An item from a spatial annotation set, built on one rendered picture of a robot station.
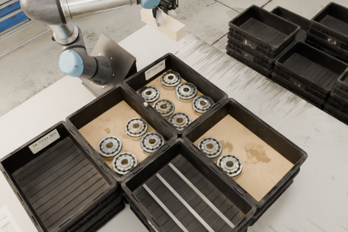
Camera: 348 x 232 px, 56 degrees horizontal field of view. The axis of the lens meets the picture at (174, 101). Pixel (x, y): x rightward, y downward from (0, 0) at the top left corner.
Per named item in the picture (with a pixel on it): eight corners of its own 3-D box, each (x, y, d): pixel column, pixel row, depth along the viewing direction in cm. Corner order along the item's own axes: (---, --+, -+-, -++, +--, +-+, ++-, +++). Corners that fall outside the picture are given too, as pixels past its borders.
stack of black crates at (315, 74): (264, 93, 245) (273, 60, 219) (287, 72, 258) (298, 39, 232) (313, 124, 227) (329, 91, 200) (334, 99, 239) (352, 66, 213)
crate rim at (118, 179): (64, 121, 141) (63, 118, 139) (121, 85, 153) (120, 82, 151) (119, 186, 121) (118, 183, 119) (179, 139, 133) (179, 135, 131)
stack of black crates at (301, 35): (252, 43, 281) (257, 22, 263) (272, 27, 294) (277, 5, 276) (293, 66, 262) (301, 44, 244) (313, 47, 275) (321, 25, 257)
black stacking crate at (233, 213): (124, 197, 128) (119, 184, 120) (180, 151, 140) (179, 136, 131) (195, 280, 109) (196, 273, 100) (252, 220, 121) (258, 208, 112)
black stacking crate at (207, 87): (125, 99, 160) (121, 83, 151) (170, 69, 172) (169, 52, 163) (180, 150, 141) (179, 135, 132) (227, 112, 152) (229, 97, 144)
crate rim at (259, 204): (179, 139, 133) (179, 135, 131) (229, 99, 145) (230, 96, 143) (258, 210, 113) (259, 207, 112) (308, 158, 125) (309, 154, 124)
